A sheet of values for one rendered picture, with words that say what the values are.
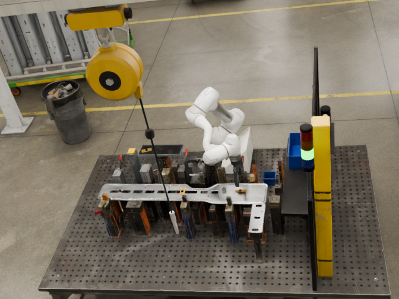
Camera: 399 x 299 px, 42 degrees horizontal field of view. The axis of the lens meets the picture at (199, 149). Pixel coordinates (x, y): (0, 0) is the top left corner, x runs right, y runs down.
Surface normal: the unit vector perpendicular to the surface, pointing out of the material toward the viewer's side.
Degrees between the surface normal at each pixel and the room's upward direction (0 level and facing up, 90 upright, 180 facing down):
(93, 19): 90
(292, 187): 0
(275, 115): 0
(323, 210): 90
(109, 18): 90
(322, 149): 90
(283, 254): 0
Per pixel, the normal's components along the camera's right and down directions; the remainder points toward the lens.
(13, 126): -0.15, 0.62
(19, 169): -0.17, -0.78
